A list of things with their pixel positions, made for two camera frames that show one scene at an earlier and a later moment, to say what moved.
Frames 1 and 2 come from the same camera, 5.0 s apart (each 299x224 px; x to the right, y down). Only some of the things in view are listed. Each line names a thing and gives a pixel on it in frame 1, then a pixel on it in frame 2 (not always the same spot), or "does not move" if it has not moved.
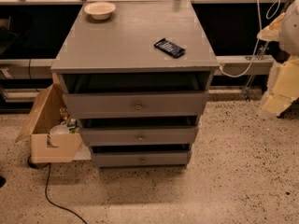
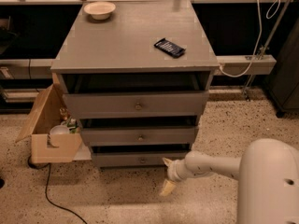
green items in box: [67, 120] does not move
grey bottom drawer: [141, 158] does not move
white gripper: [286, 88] to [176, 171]
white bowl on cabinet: [100, 10] does not move
